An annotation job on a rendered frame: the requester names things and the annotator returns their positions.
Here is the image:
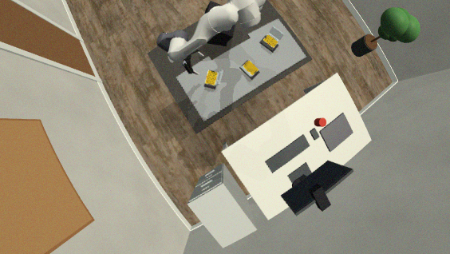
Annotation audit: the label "yellow perforated plate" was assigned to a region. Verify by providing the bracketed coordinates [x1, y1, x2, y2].
[205, 70, 217, 85]
[263, 35, 278, 47]
[244, 61, 258, 75]

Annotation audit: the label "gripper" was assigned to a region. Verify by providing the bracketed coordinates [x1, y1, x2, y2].
[182, 50, 204, 75]

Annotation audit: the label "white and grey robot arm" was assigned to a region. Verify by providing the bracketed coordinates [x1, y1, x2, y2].
[156, 0, 266, 63]

